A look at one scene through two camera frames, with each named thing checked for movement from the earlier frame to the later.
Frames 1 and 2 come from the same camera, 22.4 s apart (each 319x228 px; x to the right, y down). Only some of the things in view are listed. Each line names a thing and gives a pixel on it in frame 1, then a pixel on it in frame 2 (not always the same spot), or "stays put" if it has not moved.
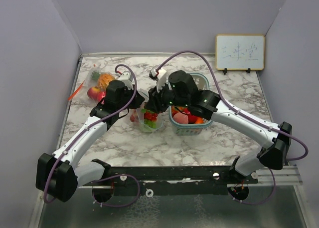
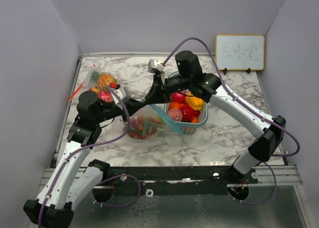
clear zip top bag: [92, 90] stays put
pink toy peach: [181, 118] → [176, 114]
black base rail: [171, 180] stays put
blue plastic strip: [149, 121] → [177, 130]
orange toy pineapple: [104, 79] stays put
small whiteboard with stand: [239, 52] stays put
